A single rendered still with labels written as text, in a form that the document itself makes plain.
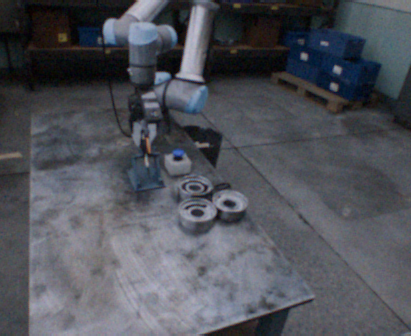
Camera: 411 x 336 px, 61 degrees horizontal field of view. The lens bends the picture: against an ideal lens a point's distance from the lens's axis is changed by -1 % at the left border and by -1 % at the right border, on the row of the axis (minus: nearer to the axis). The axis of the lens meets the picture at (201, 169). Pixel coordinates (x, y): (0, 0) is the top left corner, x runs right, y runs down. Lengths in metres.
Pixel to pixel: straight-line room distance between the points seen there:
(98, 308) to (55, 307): 0.09
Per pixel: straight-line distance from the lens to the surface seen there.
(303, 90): 4.76
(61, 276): 0.88
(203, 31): 1.36
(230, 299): 0.82
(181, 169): 1.18
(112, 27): 1.17
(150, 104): 1.02
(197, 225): 0.94
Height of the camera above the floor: 1.44
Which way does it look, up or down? 31 degrees down
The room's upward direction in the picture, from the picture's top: 6 degrees clockwise
